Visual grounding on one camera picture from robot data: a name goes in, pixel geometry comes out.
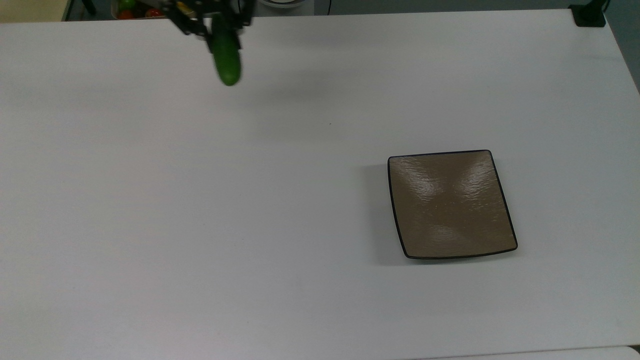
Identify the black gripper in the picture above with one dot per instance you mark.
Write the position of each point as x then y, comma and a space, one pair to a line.
192, 20

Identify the green cucumber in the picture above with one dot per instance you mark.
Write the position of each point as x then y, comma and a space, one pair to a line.
226, 62

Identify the square brown ceramic plate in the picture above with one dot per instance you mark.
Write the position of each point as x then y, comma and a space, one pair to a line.
450, 205

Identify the yellow bell pepper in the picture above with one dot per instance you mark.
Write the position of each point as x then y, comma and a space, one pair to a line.
184, 7

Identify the small red tomato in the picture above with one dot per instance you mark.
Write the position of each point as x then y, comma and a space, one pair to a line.
125, 14
153, 12

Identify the beige box of vegetables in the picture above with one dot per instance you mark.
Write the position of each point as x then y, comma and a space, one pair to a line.
142, 16

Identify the green round vegetable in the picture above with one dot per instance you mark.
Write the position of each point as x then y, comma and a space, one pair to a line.
127, 4

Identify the black stand leg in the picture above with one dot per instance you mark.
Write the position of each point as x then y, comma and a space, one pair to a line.
88, 6

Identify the black clamp mount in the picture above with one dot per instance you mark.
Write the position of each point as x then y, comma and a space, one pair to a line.
589, 15

